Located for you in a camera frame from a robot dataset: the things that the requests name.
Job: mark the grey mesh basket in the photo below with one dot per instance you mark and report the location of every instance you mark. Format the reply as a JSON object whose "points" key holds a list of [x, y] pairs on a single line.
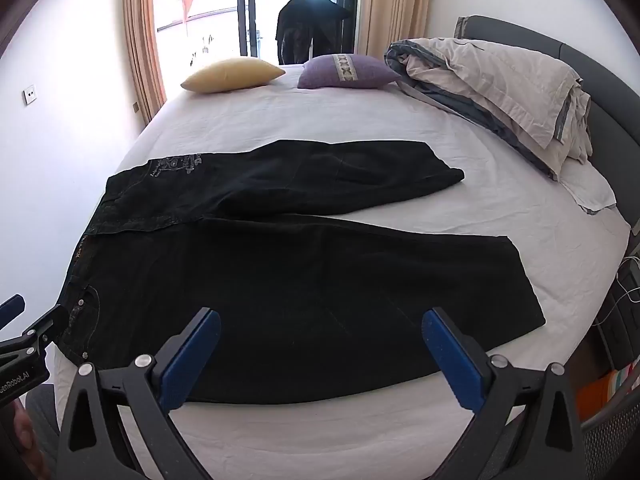
{"points": [[612, 440]]}

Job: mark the balcony railing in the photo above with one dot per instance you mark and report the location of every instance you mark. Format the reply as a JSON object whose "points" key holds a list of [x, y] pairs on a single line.
{"points": [[210, 12]]}

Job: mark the dark bedside table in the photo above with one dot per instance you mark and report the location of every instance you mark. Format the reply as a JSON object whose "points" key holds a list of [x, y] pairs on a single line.
{"points": [[622, 332]]}

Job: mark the black sliding door frame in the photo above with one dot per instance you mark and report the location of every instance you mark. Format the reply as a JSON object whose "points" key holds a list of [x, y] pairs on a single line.
{"points": [[246, 10]]}

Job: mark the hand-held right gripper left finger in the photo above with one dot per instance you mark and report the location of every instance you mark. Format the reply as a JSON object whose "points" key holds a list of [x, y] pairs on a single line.
{"points": [[190, 360]]}

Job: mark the beige curtain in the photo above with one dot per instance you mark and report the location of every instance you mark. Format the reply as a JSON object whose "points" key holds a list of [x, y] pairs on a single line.
{"points": [[395, 5], [142, 35]]}

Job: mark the dark clothes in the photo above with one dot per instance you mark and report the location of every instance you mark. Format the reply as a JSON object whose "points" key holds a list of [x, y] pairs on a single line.
{"points": [[310, 20]]}

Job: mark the bed with white sheet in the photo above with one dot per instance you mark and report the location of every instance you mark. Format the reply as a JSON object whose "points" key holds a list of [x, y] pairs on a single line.
{"points": [[300, 110]]}

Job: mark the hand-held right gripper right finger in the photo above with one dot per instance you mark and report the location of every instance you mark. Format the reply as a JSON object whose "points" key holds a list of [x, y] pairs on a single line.
{"points": [[455, 360]]}

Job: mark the orange striped item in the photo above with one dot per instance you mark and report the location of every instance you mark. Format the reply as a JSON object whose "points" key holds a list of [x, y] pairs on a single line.
{"points": [[595, 395]]}

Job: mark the yellow pillow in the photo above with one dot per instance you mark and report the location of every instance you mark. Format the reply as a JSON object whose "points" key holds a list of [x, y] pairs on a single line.
{"points": [[230, 76]]}

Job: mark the orange triangular flag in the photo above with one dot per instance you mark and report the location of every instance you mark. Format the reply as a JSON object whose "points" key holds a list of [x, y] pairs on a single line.
{"points": [[186, 7]]}

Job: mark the black pants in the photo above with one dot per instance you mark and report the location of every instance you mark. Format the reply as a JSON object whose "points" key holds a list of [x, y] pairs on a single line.
{"points": [[300, 270]]}

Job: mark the folded beige grey duvet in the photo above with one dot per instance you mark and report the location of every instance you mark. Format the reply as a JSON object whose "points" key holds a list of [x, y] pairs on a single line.
{"points": [[495, 85]]}

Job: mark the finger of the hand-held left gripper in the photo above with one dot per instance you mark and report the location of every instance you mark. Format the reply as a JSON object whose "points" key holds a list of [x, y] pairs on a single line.
{"points": [[47, 327], [12, 306]]}

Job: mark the purple patterned pillow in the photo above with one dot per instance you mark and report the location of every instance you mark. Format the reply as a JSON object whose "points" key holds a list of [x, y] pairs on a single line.
{"points": [[345, 72]]}

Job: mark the person's left hand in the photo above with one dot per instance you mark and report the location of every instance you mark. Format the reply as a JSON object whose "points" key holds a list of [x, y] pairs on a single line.
{"points": [[22, 432]]}

